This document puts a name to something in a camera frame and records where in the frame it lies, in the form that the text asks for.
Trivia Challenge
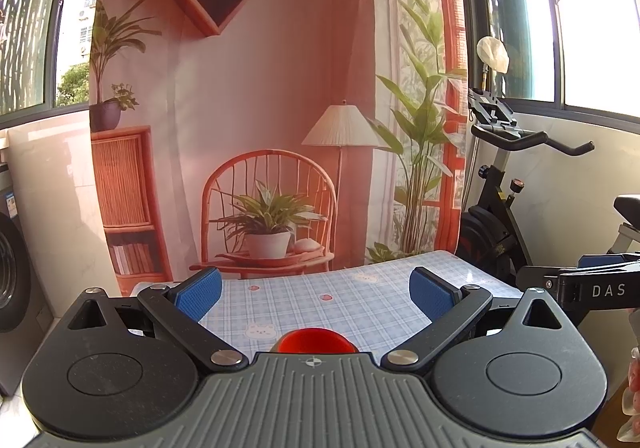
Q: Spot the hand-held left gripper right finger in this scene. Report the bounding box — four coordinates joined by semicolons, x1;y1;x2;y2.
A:
381;267;565;374

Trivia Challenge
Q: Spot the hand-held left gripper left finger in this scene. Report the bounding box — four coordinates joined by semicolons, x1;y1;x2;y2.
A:
66;267;249;374

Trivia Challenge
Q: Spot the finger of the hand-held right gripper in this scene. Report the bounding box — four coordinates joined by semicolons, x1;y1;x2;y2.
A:
516;266;563;303
579;252;640;275

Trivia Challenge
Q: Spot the red bowl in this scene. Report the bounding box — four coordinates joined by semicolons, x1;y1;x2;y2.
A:
276;328;359;355

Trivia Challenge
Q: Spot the person's right hand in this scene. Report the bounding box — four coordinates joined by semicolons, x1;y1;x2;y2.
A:
617;307;640;444

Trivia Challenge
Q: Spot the black exercise bike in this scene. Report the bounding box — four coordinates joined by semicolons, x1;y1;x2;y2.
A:
457;86;640;299

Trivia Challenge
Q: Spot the blue plaid tablecloth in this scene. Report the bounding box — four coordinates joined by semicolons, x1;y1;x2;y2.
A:
120;250;523;360

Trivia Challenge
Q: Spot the washing machine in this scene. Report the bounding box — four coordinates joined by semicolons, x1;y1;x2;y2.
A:
0;160;57;400

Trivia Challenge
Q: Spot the white plastic bag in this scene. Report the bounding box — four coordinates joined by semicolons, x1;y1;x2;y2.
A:
476;36;511;75

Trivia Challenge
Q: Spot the window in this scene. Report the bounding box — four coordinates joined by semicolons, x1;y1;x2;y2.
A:
472;0;640;117
0;0;103;116

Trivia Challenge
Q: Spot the printed wall backdrop cloth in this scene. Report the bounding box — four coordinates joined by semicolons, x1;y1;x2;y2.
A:
88;0;472;297

